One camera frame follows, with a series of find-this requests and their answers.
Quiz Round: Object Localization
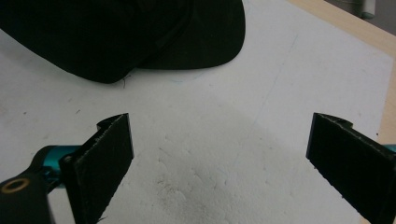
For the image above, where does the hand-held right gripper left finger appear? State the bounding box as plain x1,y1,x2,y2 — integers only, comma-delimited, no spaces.
31,112,135,224

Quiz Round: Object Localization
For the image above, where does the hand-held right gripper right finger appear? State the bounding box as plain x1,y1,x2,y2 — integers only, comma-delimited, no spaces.
305,112,396,224

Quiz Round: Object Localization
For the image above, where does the black baseball cap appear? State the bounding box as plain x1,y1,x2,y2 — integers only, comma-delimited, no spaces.
0,0,247,84

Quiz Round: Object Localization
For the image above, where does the white foam mat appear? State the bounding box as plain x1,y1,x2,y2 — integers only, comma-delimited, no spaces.
0,0,394,224

